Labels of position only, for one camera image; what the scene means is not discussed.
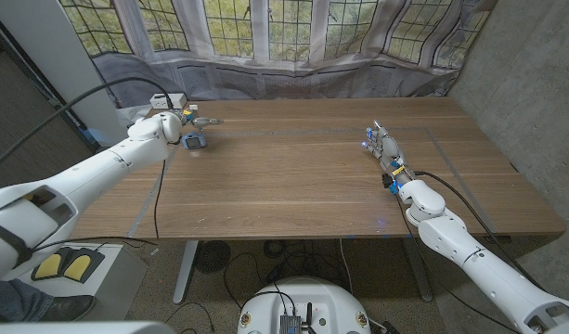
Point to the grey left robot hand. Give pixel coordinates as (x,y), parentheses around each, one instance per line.
(203,122)

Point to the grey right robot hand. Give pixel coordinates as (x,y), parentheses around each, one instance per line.
(390,148)

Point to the small blue toy camera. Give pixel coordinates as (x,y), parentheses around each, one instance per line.
(194,140)

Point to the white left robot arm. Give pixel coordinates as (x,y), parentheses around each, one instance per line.
(80,181)

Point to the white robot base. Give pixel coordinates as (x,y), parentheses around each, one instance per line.
(312,297)

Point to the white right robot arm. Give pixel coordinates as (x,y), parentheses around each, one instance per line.
(493,273)

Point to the white power outlet box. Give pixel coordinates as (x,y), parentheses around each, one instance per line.
(176,101)

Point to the printed window backdrop cloth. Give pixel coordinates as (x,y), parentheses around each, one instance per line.
(288,79)

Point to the grey table leg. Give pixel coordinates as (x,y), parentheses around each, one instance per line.
(418,273)

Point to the round black fan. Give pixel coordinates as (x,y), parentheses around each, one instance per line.
(212,256)

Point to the white table leg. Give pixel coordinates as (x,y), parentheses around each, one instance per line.
(185,273)

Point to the white pillar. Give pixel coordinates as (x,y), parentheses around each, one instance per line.
(56,55)

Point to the white pedal platform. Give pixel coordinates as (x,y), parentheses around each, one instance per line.
(117,278)

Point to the yellow black foot pedal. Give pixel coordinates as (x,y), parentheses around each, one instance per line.
(49,266)
(77,268)

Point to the silver module on base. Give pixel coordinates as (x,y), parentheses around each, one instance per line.
(290,325)

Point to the person's black shoe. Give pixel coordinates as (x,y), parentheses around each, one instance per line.
(70,307)

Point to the person's blue jeans leg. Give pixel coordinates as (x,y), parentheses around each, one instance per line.
(15,301)

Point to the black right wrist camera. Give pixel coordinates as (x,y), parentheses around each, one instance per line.
(387,180)

